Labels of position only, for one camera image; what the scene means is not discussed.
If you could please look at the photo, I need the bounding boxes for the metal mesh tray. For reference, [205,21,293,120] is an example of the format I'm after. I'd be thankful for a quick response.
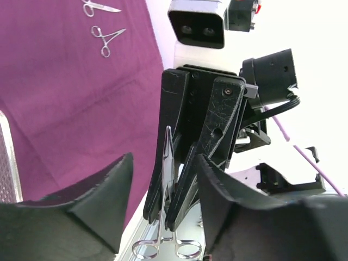
[0,111,23,203]

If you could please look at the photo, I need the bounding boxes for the purple cloth wrap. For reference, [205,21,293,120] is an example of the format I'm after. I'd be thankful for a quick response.
[1,1,163,221]

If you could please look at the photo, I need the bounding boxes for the steel forceps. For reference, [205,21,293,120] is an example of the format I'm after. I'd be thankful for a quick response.
[91,26,126,58]
[132,125,203,259]

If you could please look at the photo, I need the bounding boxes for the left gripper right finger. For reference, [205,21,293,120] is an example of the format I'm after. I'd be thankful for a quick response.
[197,155,299,253]

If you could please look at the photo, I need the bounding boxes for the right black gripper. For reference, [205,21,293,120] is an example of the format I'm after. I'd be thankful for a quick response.
[142,64,272,232]

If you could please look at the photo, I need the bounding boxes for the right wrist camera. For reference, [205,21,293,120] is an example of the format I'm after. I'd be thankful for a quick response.
[168,0,230,49]

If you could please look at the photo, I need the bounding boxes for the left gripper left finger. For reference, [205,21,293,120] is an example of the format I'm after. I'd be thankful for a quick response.
[18,152,134,253]

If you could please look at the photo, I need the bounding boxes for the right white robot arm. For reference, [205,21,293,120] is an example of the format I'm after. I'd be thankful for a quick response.
[143,49,300,230]

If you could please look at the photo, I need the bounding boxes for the steel surgical scissors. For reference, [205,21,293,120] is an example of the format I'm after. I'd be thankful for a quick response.
[82,0,121,17]

